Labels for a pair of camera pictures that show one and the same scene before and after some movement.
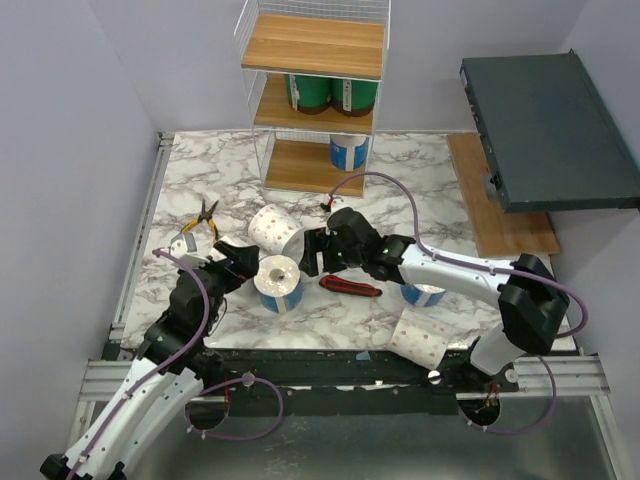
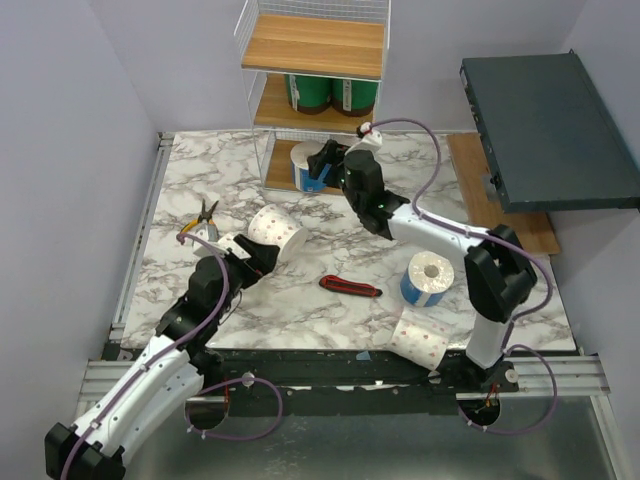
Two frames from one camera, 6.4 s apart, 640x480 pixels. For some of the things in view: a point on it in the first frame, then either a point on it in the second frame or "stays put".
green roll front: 353,97 stays put
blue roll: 278,283 → 303,179
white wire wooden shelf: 315,67 stays put
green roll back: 308,94 stays put
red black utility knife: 355,288 stays put
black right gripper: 316,251 → 329,163
